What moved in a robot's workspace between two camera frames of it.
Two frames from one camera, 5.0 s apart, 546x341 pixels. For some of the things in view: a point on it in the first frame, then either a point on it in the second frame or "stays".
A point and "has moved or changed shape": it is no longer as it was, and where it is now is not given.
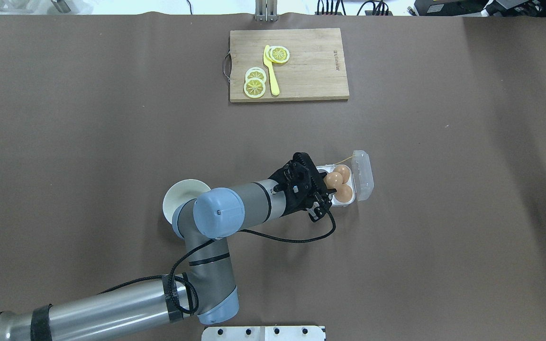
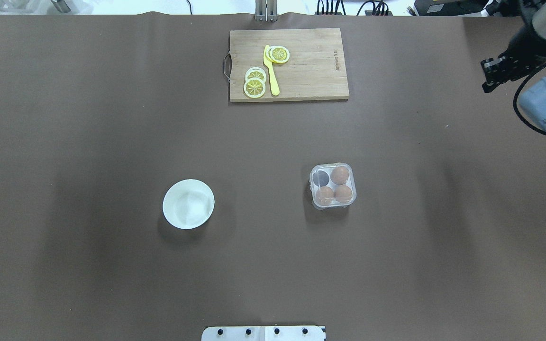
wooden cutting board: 315,70 stays
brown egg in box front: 344,193 stays
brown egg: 333,180 has moved or changed shape
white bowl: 180,192 stays
